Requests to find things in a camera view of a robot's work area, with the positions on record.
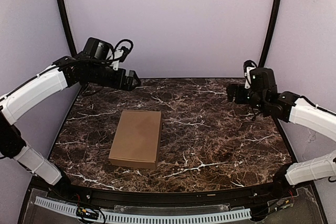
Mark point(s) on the left black frame post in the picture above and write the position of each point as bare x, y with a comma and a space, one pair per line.
66, 27

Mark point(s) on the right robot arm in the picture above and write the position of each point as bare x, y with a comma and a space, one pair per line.
260, 92

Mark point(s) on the black front rail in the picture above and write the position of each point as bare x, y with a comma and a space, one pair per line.
173, 186

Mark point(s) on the brown cardboard box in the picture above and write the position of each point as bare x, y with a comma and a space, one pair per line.
136, 142

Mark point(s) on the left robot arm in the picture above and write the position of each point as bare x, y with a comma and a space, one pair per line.
98, 63

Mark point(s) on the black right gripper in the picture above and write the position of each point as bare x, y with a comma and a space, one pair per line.
237, 93

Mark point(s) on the white slotted cable duct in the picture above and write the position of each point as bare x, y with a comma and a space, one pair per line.
132, 214

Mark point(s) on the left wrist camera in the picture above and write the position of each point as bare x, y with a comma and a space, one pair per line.
119, 56

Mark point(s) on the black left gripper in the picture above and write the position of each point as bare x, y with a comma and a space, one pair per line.
125, 79

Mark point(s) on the black frame post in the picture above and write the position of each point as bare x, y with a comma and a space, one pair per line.
269, 33
66, 27

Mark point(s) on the small green circuit board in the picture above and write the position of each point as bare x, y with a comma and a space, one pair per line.
87, 213

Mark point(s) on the right black frame post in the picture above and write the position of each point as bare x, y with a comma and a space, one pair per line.
269, 33

